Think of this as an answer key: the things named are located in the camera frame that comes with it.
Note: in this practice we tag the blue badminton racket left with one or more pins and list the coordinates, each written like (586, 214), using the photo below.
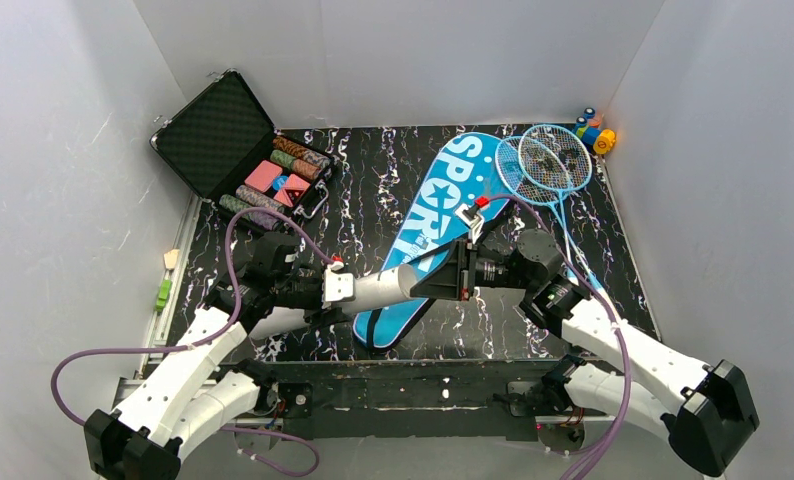
(533, 173)

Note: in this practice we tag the blue badminton racket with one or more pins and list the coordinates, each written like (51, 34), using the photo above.
(575, 156)
(533, 173)

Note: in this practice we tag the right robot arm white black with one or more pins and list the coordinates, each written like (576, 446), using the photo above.
(706, 413)

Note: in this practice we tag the blue racket bag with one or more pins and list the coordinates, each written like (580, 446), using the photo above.
(463, 170)

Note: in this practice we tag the pink card box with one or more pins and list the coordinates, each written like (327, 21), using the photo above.
(265, 177)

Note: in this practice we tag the poker chip roll brown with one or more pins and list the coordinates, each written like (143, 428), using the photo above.
(301, 151)

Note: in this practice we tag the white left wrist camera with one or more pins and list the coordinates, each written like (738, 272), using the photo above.
(337, 287)

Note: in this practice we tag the wooden block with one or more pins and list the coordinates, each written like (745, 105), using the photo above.
(170, 259)

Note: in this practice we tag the poker chip roll green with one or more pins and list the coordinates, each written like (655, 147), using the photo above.
(298, 166)

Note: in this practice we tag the black base beam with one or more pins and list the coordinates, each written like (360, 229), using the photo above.
(406, 398)

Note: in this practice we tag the blue badminton racket right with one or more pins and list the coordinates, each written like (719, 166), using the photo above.
(575, 156)

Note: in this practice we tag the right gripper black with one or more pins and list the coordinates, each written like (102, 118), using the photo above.
(464, 272)

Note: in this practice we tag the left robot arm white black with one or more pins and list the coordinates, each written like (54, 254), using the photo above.
(190, 396)

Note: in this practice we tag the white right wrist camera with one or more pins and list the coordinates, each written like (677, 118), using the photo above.
(471, 215)

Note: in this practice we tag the white shuttlecock tube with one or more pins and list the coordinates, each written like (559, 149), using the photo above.
(374, 291)

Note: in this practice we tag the poker chip roll purple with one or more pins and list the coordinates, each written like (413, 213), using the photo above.
(257, 199)

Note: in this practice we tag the red card box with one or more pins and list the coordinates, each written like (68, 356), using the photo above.
(289, 189)

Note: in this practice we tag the green clip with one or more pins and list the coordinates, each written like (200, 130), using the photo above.
(163, 295)

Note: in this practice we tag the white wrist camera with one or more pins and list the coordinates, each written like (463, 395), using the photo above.
(337, 287)
(471, 215)

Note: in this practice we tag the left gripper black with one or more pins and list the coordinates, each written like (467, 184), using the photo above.
(315, 288)

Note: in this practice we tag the black aluminium case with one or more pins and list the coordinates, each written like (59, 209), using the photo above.
(219, 138)

